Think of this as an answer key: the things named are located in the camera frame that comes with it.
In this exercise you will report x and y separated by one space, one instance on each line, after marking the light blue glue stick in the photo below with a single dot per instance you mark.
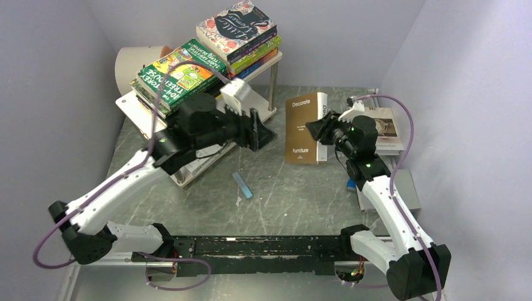
242 185

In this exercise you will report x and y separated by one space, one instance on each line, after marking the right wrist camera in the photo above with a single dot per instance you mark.
356 108

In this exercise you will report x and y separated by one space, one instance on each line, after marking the green treehouse book in stack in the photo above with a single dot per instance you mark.
248 60

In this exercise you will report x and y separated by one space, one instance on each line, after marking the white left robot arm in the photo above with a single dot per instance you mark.
199 122

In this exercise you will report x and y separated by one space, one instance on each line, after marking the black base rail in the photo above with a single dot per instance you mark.
320 255

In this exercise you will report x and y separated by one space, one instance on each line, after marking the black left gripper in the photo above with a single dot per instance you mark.
253 133

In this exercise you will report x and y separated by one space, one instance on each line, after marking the blue orange book in stack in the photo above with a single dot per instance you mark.
255 66

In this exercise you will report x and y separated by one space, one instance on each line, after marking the green 104-storey treehouse book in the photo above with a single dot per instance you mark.
183 81

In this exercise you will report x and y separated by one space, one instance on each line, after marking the white tape roll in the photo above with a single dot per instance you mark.
130 60

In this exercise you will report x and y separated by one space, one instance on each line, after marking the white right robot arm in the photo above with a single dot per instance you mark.
413 264

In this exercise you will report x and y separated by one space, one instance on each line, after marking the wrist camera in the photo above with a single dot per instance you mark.
233 93
356 108

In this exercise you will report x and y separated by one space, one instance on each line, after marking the floral Little Women book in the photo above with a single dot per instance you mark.
233 28

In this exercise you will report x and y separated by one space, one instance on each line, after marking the grey laptop box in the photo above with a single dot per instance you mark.
406 188

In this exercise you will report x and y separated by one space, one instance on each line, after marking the dark green garden book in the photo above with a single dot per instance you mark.
143 97

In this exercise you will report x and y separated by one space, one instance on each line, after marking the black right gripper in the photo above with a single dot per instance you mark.
323 126

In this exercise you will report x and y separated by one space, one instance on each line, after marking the blue round tape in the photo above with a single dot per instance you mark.
351 186

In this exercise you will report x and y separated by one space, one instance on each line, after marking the white palm leaf book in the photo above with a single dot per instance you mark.
205 157

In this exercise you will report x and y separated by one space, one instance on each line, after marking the brown cover book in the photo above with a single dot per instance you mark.
300 147

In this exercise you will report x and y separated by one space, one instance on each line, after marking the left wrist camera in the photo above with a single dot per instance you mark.
233 93

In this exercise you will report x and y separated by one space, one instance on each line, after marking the purple treehouse book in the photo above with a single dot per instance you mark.
249 49

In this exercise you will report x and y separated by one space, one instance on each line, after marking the white magazine with photo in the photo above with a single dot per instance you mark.
388 142

